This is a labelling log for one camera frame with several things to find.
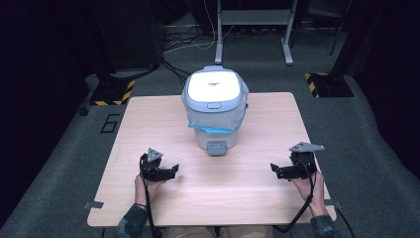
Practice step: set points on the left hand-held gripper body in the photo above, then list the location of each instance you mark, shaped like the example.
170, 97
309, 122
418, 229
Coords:
152, 167

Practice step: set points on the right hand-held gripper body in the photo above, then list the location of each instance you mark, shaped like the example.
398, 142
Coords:
303, 163

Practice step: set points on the white grey pedal trash can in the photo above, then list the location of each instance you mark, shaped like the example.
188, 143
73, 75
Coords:
214, 99

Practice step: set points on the person's left hand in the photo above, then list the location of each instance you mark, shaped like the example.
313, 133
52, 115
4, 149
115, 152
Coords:
148, 190

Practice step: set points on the person's right hand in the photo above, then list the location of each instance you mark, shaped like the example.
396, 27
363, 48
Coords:
312, 195

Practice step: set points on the person's left leg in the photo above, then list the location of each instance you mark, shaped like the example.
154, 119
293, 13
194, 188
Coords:
186, 232

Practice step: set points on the person's leg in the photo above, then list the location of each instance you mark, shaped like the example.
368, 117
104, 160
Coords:
246, 232
186, 232

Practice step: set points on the blue plastic bin liner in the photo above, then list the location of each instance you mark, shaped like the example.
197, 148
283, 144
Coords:
214, 122

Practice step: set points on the person's right leg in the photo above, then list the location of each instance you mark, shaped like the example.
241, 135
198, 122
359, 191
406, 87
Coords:
246, 232

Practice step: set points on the black cabinet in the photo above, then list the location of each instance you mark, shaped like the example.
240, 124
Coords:
132, 33

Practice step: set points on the black yellow striped base plate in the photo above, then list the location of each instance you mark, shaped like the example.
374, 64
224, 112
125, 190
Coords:
112, 94
328, 85

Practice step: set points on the white metal stand frame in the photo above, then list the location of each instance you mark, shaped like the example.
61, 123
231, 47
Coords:
252, 18

